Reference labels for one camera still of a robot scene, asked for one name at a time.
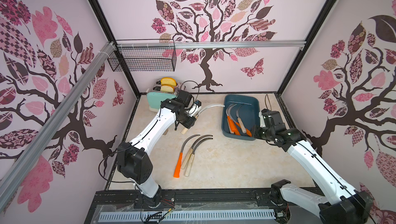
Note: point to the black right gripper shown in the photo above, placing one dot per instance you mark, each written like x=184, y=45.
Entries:
x=262, y=133

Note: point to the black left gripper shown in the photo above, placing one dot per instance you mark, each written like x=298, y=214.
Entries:
x=189, y=122

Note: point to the wooden handle sickle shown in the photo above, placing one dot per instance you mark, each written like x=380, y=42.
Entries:
x=190, y=160
x=239, y=120
x=187, y=157
x=184, y=131

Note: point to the teal plastic storage box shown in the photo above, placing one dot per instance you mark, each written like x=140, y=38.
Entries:
x=248, y=113

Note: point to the orange handle sickle boxed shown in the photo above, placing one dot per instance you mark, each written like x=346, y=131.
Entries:
x=247, y=131

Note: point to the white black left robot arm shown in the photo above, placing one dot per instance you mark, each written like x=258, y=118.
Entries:
x=133, y=158

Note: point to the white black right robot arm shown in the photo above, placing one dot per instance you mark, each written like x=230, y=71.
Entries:
x=340, y=203

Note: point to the pale bread slice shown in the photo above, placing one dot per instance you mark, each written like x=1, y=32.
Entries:
x=167, y=88

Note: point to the mint green toaster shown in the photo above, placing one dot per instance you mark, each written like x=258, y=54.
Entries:
x=155, y=96

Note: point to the yellow bread slice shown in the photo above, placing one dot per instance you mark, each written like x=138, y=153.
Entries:
x=168, y=81

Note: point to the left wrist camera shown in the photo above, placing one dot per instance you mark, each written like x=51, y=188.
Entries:
x=190, y=104

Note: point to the aluminium rail back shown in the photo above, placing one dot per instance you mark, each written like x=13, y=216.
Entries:
x=211, y=45

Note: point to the aluminium rail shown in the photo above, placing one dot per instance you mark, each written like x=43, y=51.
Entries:
x=13, y=179
x=211, y=45

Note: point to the black wire basket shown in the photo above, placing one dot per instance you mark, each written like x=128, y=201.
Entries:
x=144, y=55

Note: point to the white vented cable duct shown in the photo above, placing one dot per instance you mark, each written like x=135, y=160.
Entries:
x=184, y=216

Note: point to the aluminium rail left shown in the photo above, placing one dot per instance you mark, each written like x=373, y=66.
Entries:
x=13, y=179

